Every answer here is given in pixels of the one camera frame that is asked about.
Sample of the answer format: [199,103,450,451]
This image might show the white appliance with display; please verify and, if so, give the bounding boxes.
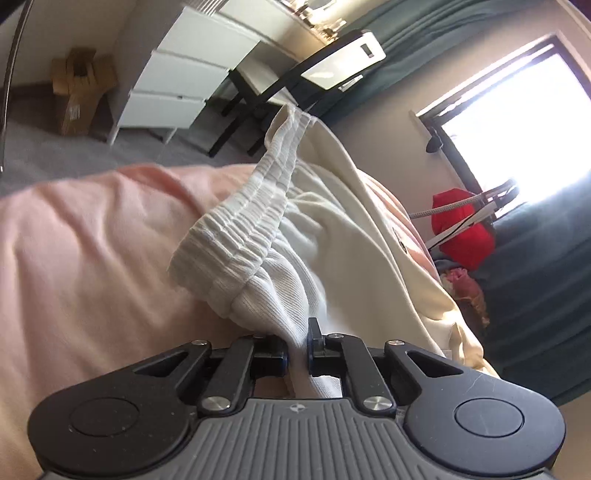
[300,30,387,91]

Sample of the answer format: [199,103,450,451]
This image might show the window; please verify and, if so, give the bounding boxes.
[414,34,591,217]

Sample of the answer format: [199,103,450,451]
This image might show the cream garment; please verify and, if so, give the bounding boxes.
[300,119,502,377]

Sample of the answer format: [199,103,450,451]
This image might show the braided cable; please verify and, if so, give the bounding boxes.
[408,182,518,220]

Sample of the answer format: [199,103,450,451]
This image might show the white ribbed pants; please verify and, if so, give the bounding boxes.
[168,104,416,400]

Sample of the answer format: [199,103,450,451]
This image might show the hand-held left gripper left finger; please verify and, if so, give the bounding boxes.
[130,335,291,416]

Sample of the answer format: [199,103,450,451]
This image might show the cardboard box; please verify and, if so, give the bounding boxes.
[50,46,119,137]

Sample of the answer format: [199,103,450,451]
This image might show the black curved cable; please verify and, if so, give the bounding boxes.
[0,0,38,174]

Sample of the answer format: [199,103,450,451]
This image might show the black frame chair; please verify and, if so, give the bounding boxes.
[208,28,370,158]

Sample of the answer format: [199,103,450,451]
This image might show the white drawer cabinet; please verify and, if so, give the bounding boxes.
[108,6,260,146]

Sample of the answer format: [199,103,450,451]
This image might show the pink bed sheet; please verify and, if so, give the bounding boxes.
[0,162,437,480]

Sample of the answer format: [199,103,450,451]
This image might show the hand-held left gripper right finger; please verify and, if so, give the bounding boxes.
[307,318,467,416]

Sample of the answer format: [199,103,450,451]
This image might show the pink patterned cloth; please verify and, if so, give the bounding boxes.
[436,267,491,328]

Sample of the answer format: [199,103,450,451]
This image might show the green curtain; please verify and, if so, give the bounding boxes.
[318,0,575,126]

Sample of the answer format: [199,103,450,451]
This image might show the dark teal blanket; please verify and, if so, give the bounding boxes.
[468,171,591,408]

